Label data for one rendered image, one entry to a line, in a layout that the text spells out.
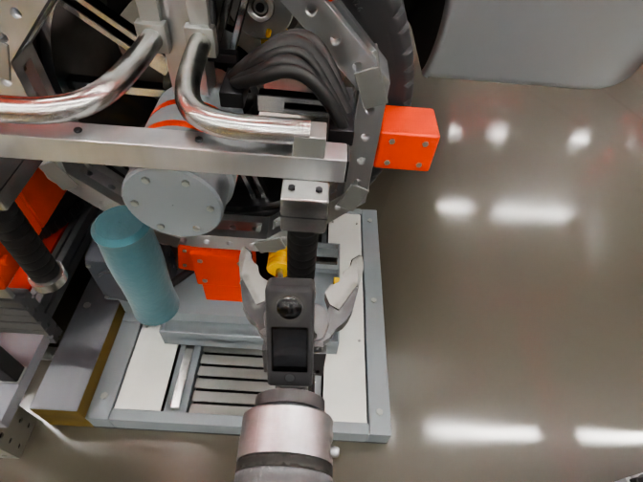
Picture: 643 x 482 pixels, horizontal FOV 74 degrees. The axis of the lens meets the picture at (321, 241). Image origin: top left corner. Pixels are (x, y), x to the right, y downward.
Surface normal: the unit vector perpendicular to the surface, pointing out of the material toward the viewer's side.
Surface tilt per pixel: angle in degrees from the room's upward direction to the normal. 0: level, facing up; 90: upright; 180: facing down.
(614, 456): 0
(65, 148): 90
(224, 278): 90
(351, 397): 0
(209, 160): 90
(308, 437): 25
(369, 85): 90
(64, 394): 0
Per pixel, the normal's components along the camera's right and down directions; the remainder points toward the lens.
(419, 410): 0.07, -0.64
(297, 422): 0.29, -0.61
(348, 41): -0.04, 0.77
